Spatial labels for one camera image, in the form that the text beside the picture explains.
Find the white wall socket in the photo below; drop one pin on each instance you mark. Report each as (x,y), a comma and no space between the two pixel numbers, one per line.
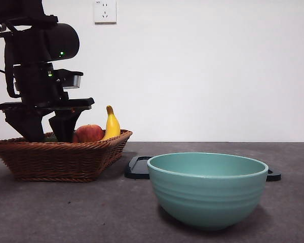
(105,12)

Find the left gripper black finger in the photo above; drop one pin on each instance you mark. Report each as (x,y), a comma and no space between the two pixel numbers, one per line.
(28,126)
(63,126)

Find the yellow banana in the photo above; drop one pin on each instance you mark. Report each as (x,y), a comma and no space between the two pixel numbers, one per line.
(112,126)

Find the brown woven wicker basket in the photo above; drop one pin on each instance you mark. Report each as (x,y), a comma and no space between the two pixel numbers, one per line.
(53,162)

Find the teal ceramic bowl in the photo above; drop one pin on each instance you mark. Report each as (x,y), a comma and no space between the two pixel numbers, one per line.
(207,192)

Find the black rectangular tray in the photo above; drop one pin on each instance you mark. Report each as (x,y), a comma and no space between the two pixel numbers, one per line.
(136,169)

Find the pale grey left camera box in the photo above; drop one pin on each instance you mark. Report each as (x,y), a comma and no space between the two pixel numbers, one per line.
(75,79)

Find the red yellow apple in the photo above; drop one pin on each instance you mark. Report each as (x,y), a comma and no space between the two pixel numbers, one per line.
(88,134)

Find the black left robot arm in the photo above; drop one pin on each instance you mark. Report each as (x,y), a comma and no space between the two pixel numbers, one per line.
(40,40)

